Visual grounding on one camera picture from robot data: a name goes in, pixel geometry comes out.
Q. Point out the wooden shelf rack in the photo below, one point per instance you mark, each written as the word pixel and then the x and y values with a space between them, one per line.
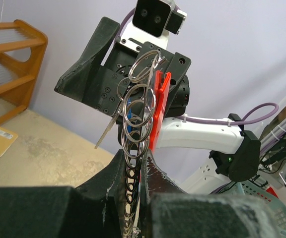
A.
pixel 22 49

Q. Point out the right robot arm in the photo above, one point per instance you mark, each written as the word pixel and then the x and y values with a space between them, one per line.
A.
pixel 234 152

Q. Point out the blue key tag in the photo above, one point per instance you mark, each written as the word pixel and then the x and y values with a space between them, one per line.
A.
pixel 129 116

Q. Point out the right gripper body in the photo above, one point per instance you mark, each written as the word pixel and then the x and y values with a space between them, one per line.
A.
pixel 112 80

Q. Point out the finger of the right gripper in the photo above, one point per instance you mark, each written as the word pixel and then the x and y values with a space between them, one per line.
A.
pixel 73 83

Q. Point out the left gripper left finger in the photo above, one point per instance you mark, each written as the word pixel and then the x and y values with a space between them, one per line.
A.
pixel 94 209

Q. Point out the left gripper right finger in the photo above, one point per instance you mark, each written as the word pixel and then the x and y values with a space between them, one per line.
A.
pixel 166 211

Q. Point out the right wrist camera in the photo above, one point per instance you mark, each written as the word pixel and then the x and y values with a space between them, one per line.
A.
pixel 150 21

